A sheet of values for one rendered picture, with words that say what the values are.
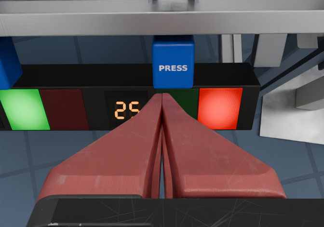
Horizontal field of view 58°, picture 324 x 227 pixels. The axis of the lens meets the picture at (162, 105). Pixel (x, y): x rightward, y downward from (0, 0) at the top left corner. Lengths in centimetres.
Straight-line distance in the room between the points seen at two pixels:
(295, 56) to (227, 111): 9
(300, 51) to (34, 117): 22
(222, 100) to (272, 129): 70
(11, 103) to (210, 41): 77
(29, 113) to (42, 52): 77
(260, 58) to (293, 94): 72
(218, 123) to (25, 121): 14
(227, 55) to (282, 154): 43
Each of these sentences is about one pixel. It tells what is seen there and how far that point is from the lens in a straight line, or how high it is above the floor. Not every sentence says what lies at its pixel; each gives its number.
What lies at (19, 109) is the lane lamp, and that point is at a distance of 23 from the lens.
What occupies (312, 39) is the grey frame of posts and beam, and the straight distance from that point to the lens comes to 27.
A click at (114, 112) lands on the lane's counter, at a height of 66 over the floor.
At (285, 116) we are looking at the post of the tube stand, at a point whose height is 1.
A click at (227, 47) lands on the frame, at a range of 59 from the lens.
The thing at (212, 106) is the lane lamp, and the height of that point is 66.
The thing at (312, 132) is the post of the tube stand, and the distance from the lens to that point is 95.
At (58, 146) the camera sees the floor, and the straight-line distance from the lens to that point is 93.
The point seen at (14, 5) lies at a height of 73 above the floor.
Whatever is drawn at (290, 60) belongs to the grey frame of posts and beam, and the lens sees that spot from 29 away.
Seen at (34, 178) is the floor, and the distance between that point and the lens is 95.
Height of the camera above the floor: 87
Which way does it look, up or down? 81 degrees down
